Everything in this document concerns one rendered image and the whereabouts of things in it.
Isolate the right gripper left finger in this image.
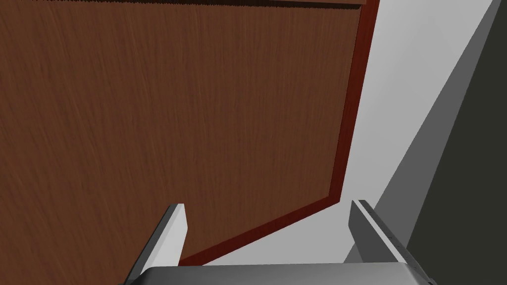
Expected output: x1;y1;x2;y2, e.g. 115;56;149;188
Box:
126;203;188;281

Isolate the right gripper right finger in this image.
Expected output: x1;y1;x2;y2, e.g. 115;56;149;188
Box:
343;199;415;264

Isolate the brown wooden door leaf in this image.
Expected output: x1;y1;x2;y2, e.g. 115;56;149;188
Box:
0;0;362;285

